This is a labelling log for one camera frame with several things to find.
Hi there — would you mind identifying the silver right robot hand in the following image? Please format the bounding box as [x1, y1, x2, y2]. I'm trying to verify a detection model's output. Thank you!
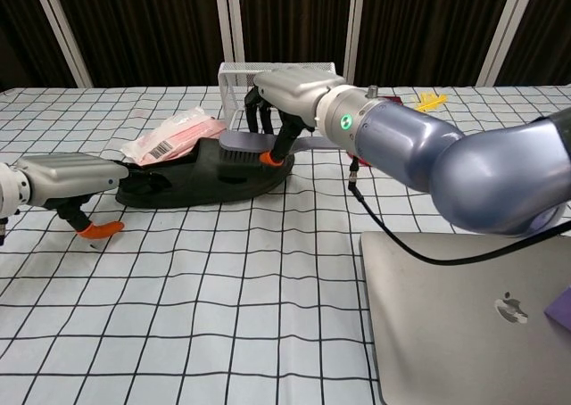
[244, 69, 347, 168]

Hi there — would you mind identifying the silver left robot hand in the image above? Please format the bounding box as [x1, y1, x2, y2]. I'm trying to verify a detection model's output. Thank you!
[17, 153, 171, 242]

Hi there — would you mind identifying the grey cleaning brush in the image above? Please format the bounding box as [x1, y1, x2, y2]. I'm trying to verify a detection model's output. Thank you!
[217, 130, 341, 175]

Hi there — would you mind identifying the black rubber slide sandal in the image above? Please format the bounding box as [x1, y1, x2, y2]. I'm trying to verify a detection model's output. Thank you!
[114, 136, 295, 209]

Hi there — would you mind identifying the pink packet with barcode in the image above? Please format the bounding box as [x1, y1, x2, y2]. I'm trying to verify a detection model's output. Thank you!
[120, 105, 228, 166]

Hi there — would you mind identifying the colourful feather shuttlecock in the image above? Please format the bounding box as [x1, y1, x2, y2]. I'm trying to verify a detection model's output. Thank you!
[410, 91, 448, 112]

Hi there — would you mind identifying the dark pleated curtain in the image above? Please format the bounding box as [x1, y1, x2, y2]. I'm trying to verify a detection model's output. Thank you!
[0, 0, 571, 90]

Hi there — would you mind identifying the white black-checked tablecloth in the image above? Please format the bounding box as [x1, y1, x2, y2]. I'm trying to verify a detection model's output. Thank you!
[0, 83, 571, 405]

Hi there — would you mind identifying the silver laptop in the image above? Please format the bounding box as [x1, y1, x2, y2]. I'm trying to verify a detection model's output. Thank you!
[359, 230, 571, 405]

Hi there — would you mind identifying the purple block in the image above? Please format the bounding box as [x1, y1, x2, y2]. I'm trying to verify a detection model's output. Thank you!
[543, 288, 571, 335]

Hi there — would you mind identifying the white mesh wire rack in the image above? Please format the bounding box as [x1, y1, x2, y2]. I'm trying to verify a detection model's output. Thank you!
[218, 62, 336, 130]

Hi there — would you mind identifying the white frame post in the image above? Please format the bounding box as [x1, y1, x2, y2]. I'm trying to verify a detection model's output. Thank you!
[212, 0, 245, 65]
[476, 0, 530, 87]
[343, 0, 375, 87]
[29, 0, 94, 88]

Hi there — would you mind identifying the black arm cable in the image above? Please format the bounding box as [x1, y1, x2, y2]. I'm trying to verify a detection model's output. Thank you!
[347, 157, 571, 266]

